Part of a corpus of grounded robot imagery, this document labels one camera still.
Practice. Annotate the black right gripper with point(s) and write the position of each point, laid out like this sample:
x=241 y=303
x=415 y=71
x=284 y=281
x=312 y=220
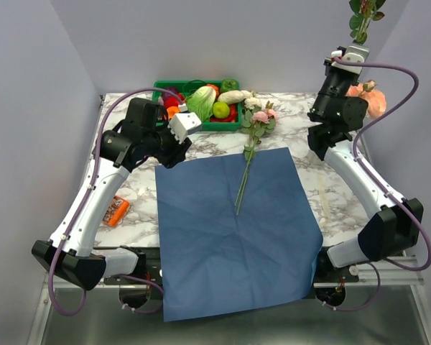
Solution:
x=329 y=67

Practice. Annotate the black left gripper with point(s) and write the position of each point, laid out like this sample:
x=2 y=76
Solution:
x=178 y=152

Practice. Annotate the peach artificial rose stem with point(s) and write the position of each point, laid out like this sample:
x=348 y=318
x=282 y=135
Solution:
x=375 y=98

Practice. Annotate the pink artificial flower bouquet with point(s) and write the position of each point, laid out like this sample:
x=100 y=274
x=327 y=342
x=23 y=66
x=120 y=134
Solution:
x=256 y=122

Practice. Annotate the beige printed ribbon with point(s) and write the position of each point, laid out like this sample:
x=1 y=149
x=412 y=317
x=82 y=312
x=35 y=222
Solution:
x=323 y=201

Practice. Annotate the pink artificial rose stem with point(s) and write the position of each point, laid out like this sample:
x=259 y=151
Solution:
x=364 y=13

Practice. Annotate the blue wrapping paper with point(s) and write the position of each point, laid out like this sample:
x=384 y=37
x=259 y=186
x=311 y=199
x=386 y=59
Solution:
x=234 y=235

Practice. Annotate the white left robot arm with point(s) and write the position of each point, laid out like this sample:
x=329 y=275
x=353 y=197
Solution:
x=104 y=177

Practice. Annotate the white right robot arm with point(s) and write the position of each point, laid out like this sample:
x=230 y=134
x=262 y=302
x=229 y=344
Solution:
x=393 y=219

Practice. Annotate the orange toy fruit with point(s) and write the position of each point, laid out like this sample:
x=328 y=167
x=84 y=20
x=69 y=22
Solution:
x=171 y=111

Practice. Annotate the red toy pepper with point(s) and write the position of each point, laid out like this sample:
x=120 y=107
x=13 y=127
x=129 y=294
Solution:
x=172 y=101

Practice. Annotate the purple toy onion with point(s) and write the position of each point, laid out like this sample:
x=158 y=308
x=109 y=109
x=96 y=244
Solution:
x=171 y=90

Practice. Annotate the green plastic basket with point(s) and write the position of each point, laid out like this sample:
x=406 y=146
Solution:
x=186 y=87

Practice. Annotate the green toy cabbage leaf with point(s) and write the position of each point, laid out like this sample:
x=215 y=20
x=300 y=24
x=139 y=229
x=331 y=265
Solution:
x=201 y=102

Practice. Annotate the green toy lime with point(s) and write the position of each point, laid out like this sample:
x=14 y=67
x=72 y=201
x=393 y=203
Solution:
x=221 y=110

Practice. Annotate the orange toy carrot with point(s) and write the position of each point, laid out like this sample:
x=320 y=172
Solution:
x=215 y=88

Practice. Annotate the orange snack box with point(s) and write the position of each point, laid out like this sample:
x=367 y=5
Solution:
x=116 y=211

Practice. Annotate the red toy chili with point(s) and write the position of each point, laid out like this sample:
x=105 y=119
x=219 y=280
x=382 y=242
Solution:
x=230 y=118

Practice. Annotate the beige toy potato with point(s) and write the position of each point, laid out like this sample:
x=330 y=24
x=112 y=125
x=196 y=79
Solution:
x=231 y=97

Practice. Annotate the green toy bell pepper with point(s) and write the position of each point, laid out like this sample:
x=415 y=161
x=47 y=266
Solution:
x=228 y=85

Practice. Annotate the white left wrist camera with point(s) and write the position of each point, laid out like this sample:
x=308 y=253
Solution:
x=181 y=125

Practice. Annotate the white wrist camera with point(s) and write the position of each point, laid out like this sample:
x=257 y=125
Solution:
x=353 y=53
x=181 y=125

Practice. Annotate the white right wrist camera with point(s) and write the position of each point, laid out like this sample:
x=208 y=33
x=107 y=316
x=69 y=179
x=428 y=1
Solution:
x=353 y=53

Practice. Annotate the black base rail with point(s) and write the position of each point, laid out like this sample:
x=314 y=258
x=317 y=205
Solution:
x=127 y=263

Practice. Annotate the aluminium frame rail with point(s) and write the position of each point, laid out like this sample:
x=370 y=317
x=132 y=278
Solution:
x=389 y=274

